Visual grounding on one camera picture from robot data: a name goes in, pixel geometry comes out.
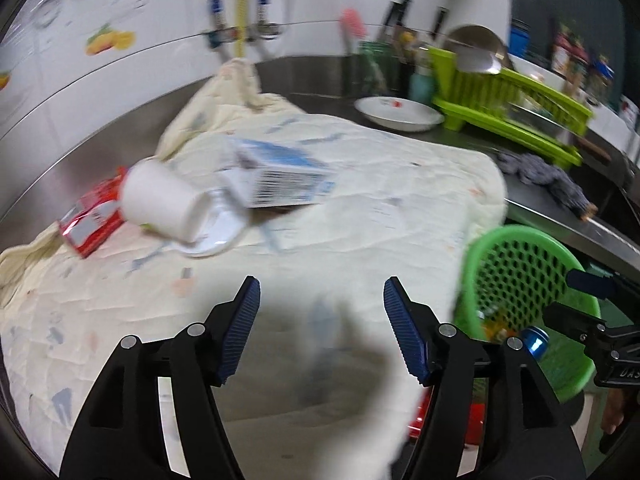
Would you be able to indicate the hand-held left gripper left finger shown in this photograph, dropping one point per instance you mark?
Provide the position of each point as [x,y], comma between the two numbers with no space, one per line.
[240,332]

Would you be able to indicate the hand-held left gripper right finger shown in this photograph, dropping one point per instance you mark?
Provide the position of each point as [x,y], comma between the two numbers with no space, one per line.
[405,332]

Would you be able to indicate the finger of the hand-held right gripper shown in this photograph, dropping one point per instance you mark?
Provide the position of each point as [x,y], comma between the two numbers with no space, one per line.
[570,317]
[590,282]

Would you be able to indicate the shiny blue can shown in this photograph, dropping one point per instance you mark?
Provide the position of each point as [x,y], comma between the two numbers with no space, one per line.
[533,343]

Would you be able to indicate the green perforated plastic basket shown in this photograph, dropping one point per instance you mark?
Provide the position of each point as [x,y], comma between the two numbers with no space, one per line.
[525,270]

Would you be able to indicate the white plastic lid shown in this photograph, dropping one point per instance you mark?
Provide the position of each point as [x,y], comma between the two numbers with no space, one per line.
[220,232]

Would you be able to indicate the white paper cup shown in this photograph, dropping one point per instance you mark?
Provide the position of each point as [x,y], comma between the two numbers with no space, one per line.
[160,200]

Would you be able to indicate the white milk carton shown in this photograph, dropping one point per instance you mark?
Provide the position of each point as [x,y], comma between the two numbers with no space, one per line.
[285,177]

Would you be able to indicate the red drink can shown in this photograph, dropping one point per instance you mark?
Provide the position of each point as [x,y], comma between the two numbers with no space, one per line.
[92,215]

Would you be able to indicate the person's right hand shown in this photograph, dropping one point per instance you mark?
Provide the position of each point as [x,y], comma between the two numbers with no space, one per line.
[615,410]

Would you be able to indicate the cream quilted printed blanket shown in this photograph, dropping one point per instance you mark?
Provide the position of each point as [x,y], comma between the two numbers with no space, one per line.
[300,260]

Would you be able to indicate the red plastic stool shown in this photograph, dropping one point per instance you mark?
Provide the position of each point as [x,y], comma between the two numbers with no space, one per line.
[450,420]

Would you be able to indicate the grey rag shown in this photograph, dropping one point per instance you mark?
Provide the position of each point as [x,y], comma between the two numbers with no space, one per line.
[545,175]

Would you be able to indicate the green plastic dish rack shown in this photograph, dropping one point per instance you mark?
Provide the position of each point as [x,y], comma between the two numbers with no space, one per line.
[500,95]

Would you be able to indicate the white shallow dish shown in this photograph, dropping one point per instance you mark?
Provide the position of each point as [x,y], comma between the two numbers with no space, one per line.
[400,112]

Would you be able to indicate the teal bottle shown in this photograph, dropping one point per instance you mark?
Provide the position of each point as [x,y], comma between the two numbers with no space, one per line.
[422,85]

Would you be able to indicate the blue container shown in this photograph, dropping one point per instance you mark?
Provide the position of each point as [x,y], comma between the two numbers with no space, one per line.
[520,37]

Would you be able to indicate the green glass jar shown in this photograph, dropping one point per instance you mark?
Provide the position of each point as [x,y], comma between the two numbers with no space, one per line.
[376,67]

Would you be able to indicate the steel bowl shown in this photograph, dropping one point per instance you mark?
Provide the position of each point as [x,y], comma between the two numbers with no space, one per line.
[477,40]

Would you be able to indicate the fruit wall sticker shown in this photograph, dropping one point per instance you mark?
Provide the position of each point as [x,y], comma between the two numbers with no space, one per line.
[110,40]
[4,81]

